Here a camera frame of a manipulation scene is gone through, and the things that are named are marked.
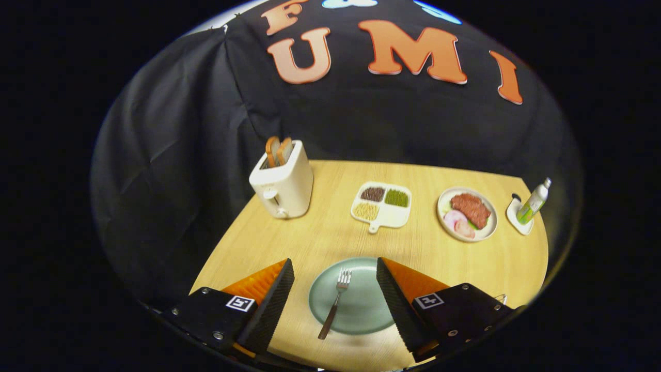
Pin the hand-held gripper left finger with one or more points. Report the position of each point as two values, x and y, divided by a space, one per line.
271 310

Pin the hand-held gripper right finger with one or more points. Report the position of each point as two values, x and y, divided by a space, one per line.
397 310

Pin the light blue round plate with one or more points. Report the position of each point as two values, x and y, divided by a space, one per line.
361 305

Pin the white divided snack tray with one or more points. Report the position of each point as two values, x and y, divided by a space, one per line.
392 217

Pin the yellow soybeans pile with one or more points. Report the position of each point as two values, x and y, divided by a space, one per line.
366 211

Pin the deep pink ham slice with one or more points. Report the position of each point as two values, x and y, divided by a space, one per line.
465 230

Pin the pale pink ham slice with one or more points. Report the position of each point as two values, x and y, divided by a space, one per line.
452 219

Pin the perforated metal tray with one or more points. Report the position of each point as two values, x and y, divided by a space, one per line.
503 296

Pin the green beans pile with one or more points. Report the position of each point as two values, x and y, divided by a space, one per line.
396 198

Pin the green lettuce leaf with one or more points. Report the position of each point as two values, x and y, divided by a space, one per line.
472 224

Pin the black beans pile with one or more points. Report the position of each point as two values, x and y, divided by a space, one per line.
373 194

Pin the brown steak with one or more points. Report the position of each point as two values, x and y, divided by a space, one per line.
470 209

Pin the white round meat plate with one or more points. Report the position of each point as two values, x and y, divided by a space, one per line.
490 227

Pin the white toaster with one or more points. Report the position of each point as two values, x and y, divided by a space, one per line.
289 186

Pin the white square dish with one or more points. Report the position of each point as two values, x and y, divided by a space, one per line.
516 219

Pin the toasted bread slice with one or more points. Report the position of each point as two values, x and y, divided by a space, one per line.
284 150
271 150

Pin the silver bottle with green label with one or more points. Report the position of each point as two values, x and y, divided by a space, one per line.
532 206

